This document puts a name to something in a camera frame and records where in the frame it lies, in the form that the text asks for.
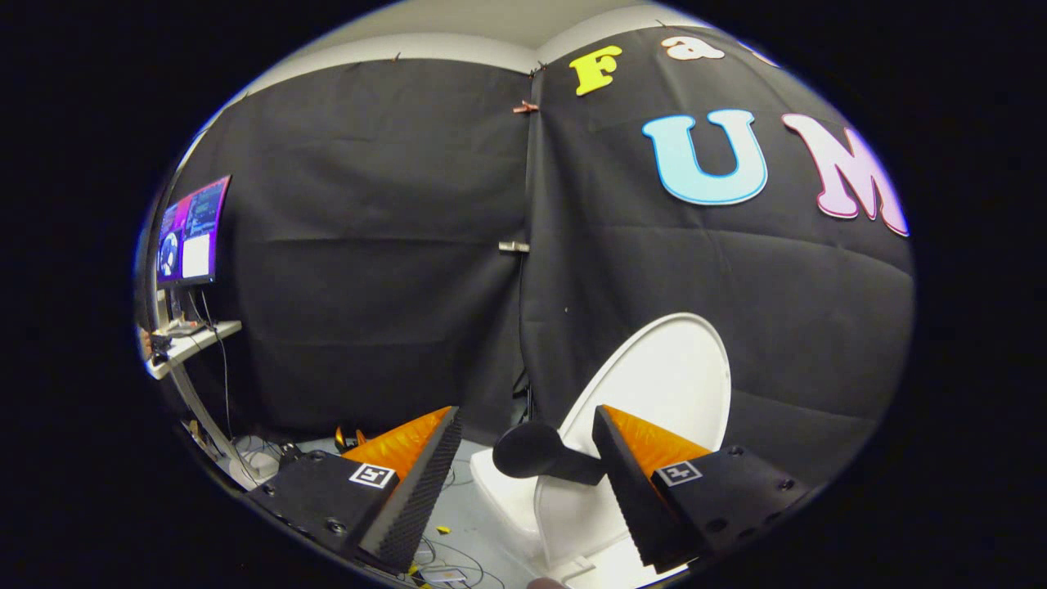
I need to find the black backdrop cloth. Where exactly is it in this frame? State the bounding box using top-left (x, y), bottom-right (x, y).
top-left (135, 25), bottom-right (915, 492)

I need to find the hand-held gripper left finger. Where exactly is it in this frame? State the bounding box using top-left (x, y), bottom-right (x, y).
top-left (244, 406), bottom-right (462, 574)

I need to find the thin grey floor cable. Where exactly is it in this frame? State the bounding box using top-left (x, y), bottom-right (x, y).
top-left (411, 532), bottom-right (510, 587)

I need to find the black round lid handle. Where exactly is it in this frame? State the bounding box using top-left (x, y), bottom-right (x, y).
top-left (492, 421), bottom-right (607, 486)

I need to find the computer monitor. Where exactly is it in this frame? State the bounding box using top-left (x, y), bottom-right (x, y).
top-left (155, 174), bottom-right (232, 288)

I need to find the hanging monitor cable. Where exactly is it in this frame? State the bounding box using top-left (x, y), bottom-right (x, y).
top-left (200, 288), bottom-right (236, 443)

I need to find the white desk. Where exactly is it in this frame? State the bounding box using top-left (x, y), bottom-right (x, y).
top-left (146, 319), bottom-right (264, 492)

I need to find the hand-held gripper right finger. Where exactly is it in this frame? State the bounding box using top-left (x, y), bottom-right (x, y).
top-left (594, 405), bottom-right (819, 573)

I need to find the white toilet lid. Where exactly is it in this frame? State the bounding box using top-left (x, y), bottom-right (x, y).
top-left (536, 312), bottom-right (732, 565)

